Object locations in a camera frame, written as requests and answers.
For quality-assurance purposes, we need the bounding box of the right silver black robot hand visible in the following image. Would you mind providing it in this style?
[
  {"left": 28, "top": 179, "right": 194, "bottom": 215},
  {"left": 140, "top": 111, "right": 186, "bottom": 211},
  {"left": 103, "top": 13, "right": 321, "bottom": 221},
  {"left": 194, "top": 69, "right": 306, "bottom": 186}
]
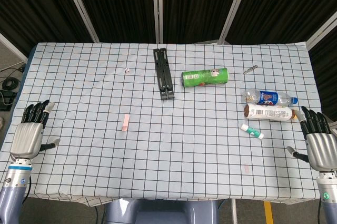
[{"left": 286, "top": 105, "right": 337, "bottom": 173}]

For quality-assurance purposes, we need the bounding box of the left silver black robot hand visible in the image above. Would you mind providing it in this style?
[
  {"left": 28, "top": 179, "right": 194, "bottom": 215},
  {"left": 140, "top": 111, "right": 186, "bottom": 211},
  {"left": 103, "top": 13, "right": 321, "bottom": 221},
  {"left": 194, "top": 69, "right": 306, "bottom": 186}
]
[{"left": 9, "top": 99, "right": 61, "bottom": 160}]

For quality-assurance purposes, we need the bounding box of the small pink object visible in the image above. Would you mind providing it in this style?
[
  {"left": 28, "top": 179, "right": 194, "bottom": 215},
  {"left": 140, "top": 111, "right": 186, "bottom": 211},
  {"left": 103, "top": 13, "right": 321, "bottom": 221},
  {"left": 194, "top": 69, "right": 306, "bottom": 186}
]
[{"left": 121, "top": 114, "right": 131, "bottom": 132}]

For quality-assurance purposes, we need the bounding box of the black power adapter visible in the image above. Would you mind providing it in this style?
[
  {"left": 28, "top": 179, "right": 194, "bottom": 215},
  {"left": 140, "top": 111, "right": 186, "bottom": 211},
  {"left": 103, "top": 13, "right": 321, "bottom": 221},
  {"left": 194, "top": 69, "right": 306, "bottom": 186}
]
[{"left": 0, "top": 89, "right": 17, "bottom": 112}]

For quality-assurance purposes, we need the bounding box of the white yellow-capped drink bottle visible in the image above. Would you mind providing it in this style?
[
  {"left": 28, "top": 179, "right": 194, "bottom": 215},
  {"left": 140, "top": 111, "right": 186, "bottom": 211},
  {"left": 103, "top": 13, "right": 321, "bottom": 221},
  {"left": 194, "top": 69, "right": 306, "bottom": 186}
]
[{"left": 243, "top": 103, "right": 298, "bottom": 123}]

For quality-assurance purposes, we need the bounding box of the white green glue stick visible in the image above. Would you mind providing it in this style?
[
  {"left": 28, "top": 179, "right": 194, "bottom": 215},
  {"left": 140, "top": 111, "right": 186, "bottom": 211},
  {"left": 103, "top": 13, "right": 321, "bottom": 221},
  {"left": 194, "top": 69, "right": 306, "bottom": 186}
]
[{"left": 240, "top": 123, "right": 265, "bottom": 140}]

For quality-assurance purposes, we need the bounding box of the clear blue-label cola bottle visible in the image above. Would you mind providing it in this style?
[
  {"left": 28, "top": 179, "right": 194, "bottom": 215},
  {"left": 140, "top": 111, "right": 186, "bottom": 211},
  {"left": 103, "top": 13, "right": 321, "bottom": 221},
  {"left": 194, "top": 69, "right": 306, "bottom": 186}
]
[{"left": 241, "top": 89, "right": 299, "bottom": 106}]

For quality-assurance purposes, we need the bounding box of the black white-framed screen panel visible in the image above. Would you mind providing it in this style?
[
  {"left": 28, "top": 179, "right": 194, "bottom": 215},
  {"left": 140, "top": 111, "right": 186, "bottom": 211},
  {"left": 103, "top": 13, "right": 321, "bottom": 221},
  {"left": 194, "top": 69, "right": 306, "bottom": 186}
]
[
  {"left": 220, "top": 0, "right": 337, "bottom": 51},
  {"left": 0, "top": 0, "right": 100, "bottom": 64},
  {"left": 157, "top": 0, "right": 254, "bottom": 46},
  {"left": 306, "top": 10, "right": 337, "bottom": 137},
  {"left": 63, "top": 0, "right": 162, "bottom": 44}
]

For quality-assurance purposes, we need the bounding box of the yellow floor tape strip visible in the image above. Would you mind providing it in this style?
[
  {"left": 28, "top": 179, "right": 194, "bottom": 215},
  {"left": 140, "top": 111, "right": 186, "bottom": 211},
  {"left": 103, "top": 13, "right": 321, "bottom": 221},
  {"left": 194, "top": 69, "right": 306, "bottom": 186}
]
[{"left": 263, "top": 200, "right": 275, "bottom": 224}]

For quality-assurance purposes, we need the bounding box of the white table leg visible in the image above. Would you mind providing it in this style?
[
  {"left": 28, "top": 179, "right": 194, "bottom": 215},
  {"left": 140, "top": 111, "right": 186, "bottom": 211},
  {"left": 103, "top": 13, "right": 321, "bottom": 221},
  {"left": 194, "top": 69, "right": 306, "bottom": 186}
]
[{"left": 231, "top": 199, "right": 238, "bottom": 224}]

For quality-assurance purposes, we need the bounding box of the green chips can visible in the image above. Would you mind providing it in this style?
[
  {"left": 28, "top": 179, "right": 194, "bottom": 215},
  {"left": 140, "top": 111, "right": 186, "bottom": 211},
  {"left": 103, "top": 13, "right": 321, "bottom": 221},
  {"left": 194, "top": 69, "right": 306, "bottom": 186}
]
[{"left": 181, "top": 67, "right": 230, "bottom": 88}]

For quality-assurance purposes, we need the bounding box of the blue checkered tablecloth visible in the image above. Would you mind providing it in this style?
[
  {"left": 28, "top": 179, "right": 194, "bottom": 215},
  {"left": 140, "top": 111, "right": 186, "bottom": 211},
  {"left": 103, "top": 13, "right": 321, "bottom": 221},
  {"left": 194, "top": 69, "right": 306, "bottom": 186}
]
[{"left": 0, "top": 40, "right": 337, "bottom": 206}]

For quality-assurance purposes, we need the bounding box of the black folding laptop stand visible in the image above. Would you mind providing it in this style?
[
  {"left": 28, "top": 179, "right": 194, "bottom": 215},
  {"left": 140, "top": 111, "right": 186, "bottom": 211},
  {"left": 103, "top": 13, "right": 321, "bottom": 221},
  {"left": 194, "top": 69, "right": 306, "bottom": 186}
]
[{"left": 153, "top": 47, "right": 175, "bottom": 101}]

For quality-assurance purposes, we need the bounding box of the grey robot torso base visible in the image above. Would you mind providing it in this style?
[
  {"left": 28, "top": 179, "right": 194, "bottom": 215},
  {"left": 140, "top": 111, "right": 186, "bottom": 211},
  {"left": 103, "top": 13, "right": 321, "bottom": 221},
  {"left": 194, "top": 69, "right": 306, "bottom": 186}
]
[{"left": 104, "top": 198, "right": 220, "bottom": 224}]

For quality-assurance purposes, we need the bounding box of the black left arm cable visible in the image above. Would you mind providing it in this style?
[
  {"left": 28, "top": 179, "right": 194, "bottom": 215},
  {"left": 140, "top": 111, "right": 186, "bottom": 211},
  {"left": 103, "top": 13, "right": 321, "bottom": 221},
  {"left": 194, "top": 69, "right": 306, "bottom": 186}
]
[{"left": 22, "top": 173, "right": 33, "bottom": 205}]

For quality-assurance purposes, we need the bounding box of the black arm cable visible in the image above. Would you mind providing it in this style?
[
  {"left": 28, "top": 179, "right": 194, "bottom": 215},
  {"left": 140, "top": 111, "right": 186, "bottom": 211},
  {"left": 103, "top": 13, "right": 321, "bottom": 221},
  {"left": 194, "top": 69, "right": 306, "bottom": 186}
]
[
  {"left": 316, "top": 197, "right": 323, "bottom": 224},
  {"left": 22, "top": 173, "right": 33, "bottom": 205}
]

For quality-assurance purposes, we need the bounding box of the black coiled floor cable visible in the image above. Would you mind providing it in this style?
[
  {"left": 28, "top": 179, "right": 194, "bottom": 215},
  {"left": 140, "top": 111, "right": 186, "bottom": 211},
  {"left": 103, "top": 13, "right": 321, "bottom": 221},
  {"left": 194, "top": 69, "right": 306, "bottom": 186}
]
[{"left": 2, "top": 77, "right": 21, "bottom": 91}]

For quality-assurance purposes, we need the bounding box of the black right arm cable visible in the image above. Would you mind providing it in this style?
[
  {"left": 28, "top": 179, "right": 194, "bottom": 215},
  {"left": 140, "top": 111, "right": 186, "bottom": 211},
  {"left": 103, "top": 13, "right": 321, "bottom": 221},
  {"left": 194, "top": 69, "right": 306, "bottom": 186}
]
[{"left": 316, "top": 197, "right": 323, "bottom": 224}]

